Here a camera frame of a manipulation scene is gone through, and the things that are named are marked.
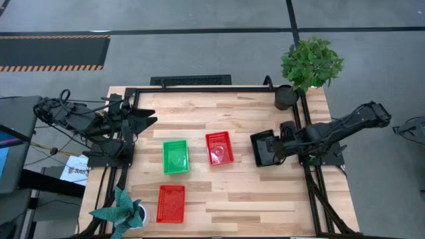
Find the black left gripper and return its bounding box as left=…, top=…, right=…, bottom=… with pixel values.
left=106, top=94, right=158, bottom=135

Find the black slotted plastic basket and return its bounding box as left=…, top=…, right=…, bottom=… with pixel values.
left=250, top=129, right=284, bottom=168

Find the red slotted plastic basket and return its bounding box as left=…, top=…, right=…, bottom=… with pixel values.
left=205, top=130, right=235, bottom=167
left=155, top=184, right=187, bottom=224

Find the black plant pot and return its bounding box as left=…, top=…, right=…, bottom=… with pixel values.
left=274, top=84, right=299, bottom=111

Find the green slotted plastic basket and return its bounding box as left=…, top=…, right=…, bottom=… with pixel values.
left=162, top=139, right=191, bottom=175

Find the black floor vent grate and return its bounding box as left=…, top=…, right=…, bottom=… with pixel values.
left=149, top=74, right=232, bottom=86

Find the green leafy potted plant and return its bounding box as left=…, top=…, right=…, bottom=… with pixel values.
left=280, top=35, right=345, bottom=94

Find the white printed paper sheet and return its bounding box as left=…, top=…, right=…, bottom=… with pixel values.
left=59, top=154, right=90, bottom=187

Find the teal spiky artificial plant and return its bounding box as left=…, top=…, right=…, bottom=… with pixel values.
left=88, top=185, right=144, bottom=239

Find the white plant pot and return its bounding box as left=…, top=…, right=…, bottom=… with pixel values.
left=132, top=202, right=150, bottom=230

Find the black hazard-striped floor mat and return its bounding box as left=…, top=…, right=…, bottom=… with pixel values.
left=0, top=35, right=112, bottom=72

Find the grey side desk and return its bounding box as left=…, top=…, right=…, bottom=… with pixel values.
left=0, top=95, right=43, bottom=195

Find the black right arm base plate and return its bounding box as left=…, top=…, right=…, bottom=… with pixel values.
left=298, top=142, right=345, bottom=167

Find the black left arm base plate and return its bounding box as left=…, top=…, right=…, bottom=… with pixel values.
left=86, top=142, right=135, bottom=168

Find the black aluminium table frame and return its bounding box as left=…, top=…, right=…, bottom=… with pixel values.
left=76, top=86, right=365, bottom=239

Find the yellow cable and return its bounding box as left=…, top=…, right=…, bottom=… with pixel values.
left=31, top=141, right=84, bottom=157

